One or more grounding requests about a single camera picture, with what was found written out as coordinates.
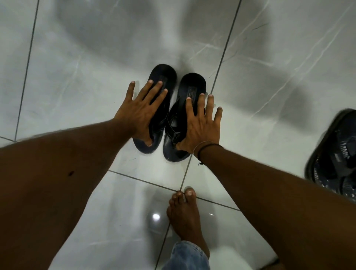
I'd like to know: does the person's left hand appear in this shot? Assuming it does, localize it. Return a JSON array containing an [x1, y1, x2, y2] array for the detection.
[[113, 80, 169, 147]]

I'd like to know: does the person's right hand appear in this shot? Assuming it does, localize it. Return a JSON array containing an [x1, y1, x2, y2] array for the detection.
[[175, 93, 223, 155]]

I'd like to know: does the person's right forearm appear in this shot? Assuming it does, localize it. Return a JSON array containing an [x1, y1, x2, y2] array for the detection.
[[198, 144, 356, 270]]

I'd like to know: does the person's left forearm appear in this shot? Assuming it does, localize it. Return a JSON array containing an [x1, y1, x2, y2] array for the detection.
[[0, 118, 134, 270]]

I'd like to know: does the black flip-flop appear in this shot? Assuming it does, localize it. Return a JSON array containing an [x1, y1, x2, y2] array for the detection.
[[132, 64, 178, 155], [163, 73, 207, 163]]

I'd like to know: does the person's bare foot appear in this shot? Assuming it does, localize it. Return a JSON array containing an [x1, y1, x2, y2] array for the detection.
[[166, 187, 210, 259]]

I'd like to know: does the blue jeans leg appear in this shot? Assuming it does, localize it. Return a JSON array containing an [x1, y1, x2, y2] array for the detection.
[[162, 240, 211, 270]]

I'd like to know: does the tan string bracelet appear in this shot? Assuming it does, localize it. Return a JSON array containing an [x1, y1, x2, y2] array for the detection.
[[193, 140, 213, 158]]

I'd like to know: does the black string bracelet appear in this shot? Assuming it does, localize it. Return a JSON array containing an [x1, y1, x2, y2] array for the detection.
[[197, 143, 224, 166]]

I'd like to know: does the dark patterned strap sandal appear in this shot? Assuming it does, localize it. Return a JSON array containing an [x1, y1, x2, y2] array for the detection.
[[304, 108, 356, 203]]

